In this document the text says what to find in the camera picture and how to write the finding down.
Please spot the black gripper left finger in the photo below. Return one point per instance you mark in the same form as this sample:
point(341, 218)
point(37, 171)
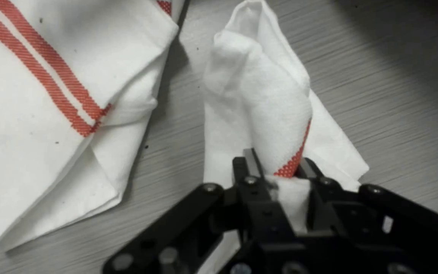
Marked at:
point(259, 203)

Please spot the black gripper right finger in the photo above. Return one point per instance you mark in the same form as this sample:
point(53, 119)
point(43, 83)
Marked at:
point(341, 207)

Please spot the small white red-striped towel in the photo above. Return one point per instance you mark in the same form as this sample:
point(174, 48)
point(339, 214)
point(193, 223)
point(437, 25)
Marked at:
point(274, 101)

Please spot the large white red-striped towel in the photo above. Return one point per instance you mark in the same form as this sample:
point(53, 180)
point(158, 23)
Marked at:
point(37, 153)

